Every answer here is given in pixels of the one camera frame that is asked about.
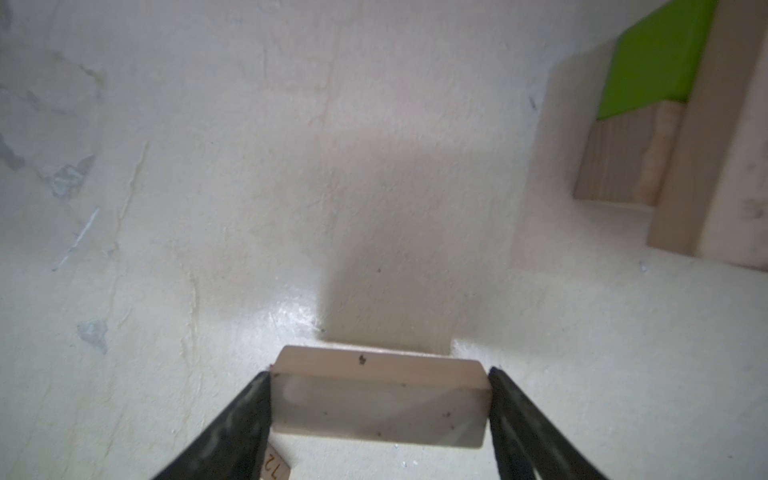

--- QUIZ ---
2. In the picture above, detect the wood plank block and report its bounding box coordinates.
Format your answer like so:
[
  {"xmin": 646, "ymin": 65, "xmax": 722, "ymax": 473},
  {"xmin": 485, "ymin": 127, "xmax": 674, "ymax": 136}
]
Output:
[{"xmin": 269, "ymin": 346, "xmax": 492, "ymax": 449}]

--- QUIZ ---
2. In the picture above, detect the green wood block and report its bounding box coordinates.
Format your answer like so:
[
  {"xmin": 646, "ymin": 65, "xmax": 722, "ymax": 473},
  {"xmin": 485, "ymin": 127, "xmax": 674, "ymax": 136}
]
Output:
[{"xmin": 597, "ymin": 0, "xmax": 717, "ymax": 120}]

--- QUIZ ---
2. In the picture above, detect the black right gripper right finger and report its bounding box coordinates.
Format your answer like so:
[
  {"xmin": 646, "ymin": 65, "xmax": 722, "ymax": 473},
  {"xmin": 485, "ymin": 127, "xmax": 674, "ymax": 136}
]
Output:
[{"xmin": 488, "ymin": 367, "xmax": 606, "ymax": 480}]

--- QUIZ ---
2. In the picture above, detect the natural wood rectangular block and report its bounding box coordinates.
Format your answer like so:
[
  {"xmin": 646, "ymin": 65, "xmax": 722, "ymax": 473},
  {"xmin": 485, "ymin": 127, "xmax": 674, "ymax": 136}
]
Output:
[{"xmin": 573, "ymin": 100, "xmax": 686, "ymax": 210}]

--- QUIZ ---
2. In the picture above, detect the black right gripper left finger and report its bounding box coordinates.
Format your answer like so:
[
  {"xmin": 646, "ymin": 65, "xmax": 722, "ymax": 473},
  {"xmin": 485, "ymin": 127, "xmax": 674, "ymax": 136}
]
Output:
[{"xmin": 155, "ymin": 371, "xmax": 272, "ymax": 480}]

